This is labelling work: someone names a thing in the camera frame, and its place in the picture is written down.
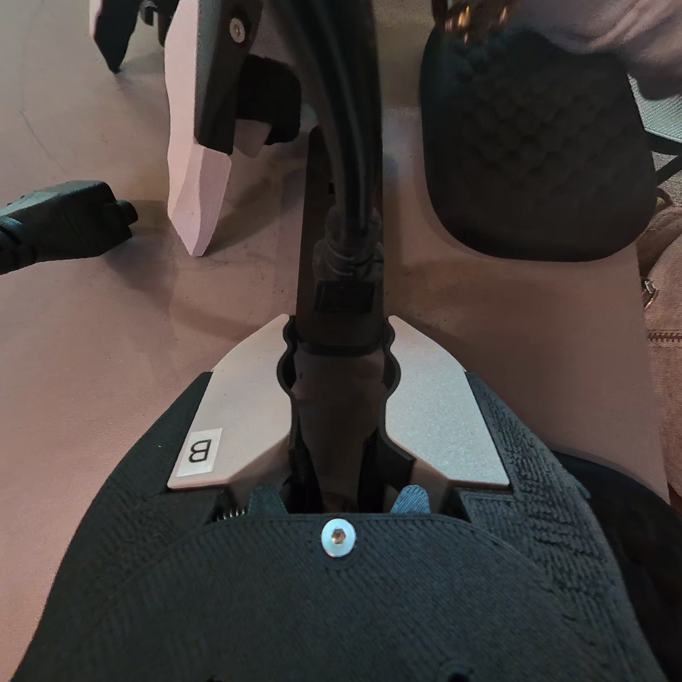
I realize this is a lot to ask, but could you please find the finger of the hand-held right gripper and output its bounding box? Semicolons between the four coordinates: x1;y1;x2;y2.
165;0;233;258
92;0;179;74

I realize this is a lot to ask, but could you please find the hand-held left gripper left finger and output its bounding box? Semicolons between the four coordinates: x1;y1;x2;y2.
167;313;295;493

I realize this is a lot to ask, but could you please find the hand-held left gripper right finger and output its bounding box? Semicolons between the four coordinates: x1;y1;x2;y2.
381;314;510;502

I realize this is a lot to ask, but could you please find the black power strip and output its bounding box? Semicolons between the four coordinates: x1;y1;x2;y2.
294;125;385;358

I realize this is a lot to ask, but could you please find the black power cord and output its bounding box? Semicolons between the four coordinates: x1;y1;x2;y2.
0;0;385;320

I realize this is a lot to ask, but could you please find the person's right forearm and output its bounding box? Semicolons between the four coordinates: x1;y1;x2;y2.
506;0;682;102

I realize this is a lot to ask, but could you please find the person's grey zip hoodie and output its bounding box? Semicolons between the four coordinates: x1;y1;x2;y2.
635;200;682;504

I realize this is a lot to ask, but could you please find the black chair armrest pad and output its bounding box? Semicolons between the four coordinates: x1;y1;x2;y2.
551;452;682;682
419;24;657;263

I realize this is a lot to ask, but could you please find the grey mesh office chair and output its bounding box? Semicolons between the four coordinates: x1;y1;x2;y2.
629;75;682;187

